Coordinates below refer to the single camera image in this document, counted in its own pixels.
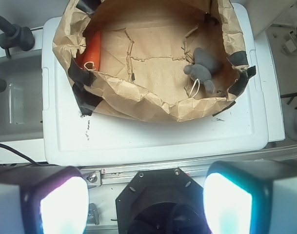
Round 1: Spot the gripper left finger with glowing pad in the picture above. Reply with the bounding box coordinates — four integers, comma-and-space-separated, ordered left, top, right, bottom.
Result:
0, 166, 89, 234

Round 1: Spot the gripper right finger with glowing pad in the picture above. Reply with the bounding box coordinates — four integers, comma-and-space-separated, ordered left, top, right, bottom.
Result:
203, 160, 297, 234

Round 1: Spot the gray plush animal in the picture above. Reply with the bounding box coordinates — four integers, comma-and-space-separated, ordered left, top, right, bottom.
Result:
183, 47, 222, 94

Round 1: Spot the white plastic bin lid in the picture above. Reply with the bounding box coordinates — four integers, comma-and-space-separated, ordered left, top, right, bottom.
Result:
42, 3, 285, 166

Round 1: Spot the clear plastic container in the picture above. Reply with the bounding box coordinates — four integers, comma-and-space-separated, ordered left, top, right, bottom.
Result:
0, 50, 43, 142

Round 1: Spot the orange plush carrot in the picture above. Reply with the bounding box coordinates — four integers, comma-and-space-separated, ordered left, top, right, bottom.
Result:
82, 31, 101, 71

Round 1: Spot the brown paper bag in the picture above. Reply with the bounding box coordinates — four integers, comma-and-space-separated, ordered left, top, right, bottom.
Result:
53, 0, 256, 122

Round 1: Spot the black cable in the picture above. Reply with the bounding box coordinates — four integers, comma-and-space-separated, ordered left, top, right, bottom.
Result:
0, 142, 56, 167

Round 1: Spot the aluminium frame rail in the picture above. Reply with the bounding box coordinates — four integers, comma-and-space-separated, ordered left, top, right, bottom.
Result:
80, 144, 297, 188

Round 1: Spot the black octagonal mount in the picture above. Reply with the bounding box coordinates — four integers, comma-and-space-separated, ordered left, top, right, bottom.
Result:
116, 168, 211, 234

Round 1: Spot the black clamp handle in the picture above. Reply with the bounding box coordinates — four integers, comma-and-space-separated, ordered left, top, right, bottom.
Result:
0, 16, 35, 58

